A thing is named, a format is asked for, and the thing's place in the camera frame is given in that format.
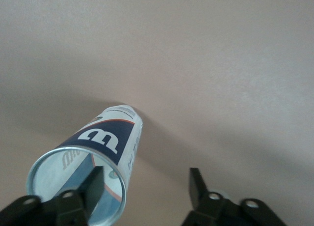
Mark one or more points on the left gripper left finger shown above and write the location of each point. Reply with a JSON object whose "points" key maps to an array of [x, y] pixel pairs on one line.
{"points": [[93, 189]]}

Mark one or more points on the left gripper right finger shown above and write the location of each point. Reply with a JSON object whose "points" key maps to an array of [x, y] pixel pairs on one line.
{"points": [[198, 196]]}

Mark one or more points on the white blue tennis ball can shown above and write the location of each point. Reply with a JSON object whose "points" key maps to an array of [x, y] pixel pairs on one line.
{"points": [[105, 132]]}

